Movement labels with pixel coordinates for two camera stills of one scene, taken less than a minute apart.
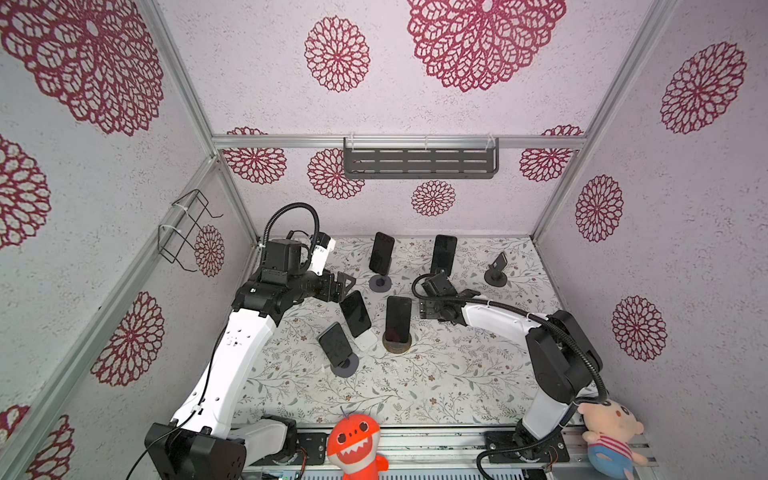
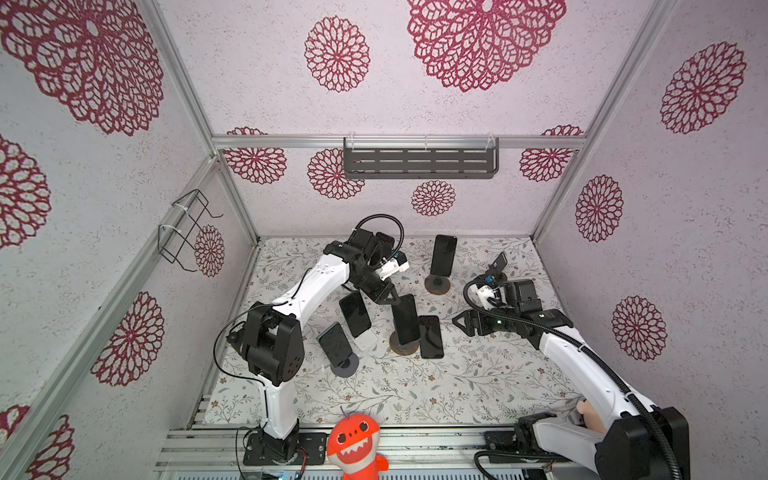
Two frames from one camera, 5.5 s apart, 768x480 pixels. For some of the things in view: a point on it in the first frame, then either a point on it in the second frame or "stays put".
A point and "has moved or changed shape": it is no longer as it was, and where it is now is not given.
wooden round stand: x=396 y=346 has moved or changed shape
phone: x=335 y=343 stays put
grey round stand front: x=347 y=367 stays put
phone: x=443 y=254 stays put
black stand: x=495 y=275 stays put
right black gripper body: x=430 y=310 → x=495 y=320
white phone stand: x=366 y=340 stays put
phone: x=398 y=322 has moved or changed shape
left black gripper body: x=321 y=287 → x=371 y=285
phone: x=356 y=313 stays put
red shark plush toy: x=352 y=445 stays put
